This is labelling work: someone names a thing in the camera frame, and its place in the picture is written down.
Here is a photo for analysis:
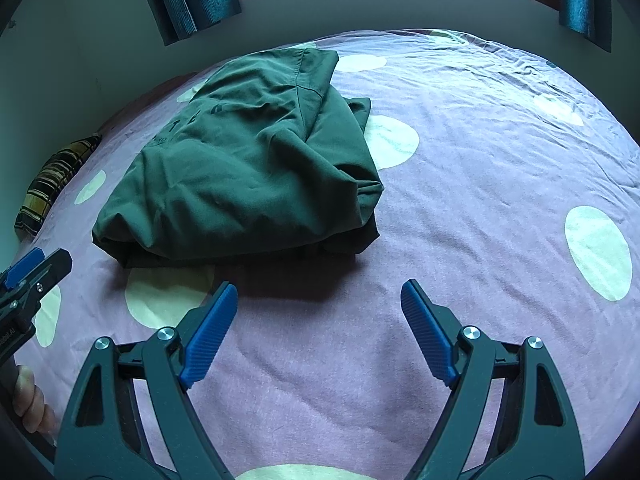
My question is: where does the yellow black plaid pillow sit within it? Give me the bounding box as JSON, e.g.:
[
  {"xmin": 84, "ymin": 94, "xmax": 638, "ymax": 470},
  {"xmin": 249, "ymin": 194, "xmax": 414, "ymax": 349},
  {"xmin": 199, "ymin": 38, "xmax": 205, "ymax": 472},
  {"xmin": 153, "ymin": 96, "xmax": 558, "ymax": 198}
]
[{"xmin": 14, "ymin": 132, "xmax": 103, "ymax": 236}]

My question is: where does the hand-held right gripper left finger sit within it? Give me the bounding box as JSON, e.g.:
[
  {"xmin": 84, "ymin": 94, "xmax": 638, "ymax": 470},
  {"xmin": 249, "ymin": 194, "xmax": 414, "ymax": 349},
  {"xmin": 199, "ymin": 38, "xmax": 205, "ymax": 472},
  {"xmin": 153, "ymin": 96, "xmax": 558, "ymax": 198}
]
[{"xmin": 52, "ymin": 281, "xmax": 239, "ymax": 480}]

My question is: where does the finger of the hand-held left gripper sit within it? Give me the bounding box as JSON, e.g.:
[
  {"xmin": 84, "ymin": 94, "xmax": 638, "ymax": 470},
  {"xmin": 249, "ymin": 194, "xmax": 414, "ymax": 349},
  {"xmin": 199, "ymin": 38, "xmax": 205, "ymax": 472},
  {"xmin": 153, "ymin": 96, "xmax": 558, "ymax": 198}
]
[
  {"xmin": 20, "ymin": 250, "xmax": 73, "ymax": 308},
  {"xmin": 0, "ymin": 247, "xmax": 46, "ymax": 292}
]

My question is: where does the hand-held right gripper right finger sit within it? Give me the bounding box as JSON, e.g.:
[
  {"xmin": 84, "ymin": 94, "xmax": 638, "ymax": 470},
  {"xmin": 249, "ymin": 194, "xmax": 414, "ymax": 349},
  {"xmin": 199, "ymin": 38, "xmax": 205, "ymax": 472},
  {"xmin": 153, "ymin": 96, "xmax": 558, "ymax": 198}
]
[{"xmin": 400, "ymin": 280, "xmax": 586, "ymax": 480}]

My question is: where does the person's left hand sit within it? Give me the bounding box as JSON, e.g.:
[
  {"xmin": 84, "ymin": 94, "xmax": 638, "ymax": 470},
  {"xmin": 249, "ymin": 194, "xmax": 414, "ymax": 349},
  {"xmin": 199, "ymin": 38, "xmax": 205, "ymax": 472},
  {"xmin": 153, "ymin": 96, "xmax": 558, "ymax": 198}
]
[{"xmin": 12, "ymin": 365, "xmax": 58, "ymax": 436}]

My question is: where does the narrow teal curtain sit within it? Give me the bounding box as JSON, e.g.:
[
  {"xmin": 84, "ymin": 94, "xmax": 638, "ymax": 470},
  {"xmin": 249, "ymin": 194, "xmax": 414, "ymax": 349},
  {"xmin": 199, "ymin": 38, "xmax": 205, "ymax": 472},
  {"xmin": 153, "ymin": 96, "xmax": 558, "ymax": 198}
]
[{"xmin": 557, "ymin": 0, "xmax": 613, "ymax": 53}]

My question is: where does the green zip jacket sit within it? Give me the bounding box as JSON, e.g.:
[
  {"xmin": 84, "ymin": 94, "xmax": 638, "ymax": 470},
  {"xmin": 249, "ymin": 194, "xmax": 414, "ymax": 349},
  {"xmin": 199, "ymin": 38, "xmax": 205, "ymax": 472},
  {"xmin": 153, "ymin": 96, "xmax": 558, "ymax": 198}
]
[{"xmin": 91, "ymin": 47, "xmax": 386, "ymax": 269}]

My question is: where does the pink dotted bed sheet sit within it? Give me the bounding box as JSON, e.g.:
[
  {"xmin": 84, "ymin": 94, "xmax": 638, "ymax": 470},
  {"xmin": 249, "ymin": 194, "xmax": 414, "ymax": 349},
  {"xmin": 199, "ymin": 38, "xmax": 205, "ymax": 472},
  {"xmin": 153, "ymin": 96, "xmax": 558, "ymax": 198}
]
[{"xmin": 12, "ymin": 29, "xmax": 640, "ymax": 480}]

